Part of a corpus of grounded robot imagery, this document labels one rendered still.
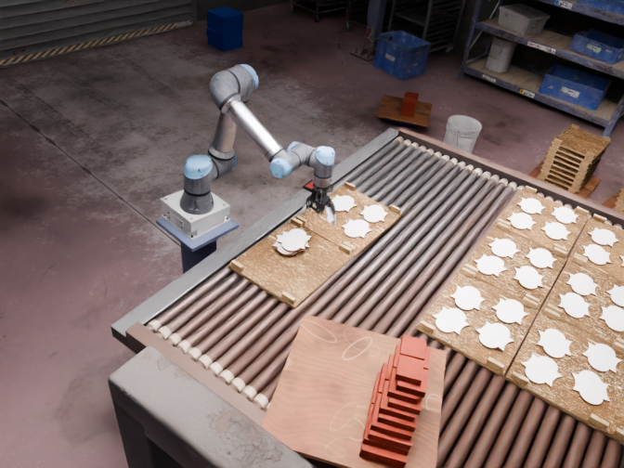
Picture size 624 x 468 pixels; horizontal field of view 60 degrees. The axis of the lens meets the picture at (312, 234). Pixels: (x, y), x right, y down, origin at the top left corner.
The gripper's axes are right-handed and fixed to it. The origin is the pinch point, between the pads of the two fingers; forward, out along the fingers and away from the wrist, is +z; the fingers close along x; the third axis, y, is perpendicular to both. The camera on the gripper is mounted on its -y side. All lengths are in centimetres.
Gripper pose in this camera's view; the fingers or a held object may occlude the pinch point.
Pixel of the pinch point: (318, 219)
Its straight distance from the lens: 233.8
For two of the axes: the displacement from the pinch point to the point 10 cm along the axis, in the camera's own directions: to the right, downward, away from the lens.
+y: -4.2, 5.4, -7.3
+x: 9.0, 3.3, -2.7
